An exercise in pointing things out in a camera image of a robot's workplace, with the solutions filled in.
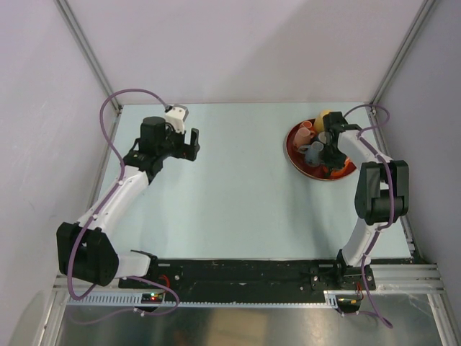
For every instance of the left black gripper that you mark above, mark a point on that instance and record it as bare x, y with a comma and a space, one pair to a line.
185, 151

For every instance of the left aluminium frame post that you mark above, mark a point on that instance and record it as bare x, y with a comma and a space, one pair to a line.
78, 34

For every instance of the right aluminium frame post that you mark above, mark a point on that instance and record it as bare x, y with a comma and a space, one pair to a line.
414, 31

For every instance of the aluminium frame post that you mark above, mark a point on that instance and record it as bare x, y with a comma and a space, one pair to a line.
78, 34
414, 31

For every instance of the pink mug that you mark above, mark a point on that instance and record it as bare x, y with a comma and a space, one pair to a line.
303, 137

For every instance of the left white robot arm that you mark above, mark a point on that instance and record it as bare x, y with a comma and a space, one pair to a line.
85, 250

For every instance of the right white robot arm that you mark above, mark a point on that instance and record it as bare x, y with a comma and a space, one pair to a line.
381, 198

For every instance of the yellow mug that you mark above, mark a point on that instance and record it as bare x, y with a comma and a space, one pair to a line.
318, 123

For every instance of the grey mug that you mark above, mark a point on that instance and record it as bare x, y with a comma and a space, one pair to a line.
312, 153

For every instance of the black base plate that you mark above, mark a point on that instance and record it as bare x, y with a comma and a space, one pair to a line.
251, 281

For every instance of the orange mug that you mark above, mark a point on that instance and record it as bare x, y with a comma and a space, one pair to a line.
335, 173

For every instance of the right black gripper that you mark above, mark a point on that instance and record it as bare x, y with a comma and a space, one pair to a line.
328, 161

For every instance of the small pink cup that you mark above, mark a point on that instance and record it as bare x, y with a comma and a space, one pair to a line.
307, 124

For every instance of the aluminium rail bar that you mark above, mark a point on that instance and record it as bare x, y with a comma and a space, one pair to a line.
408, 278

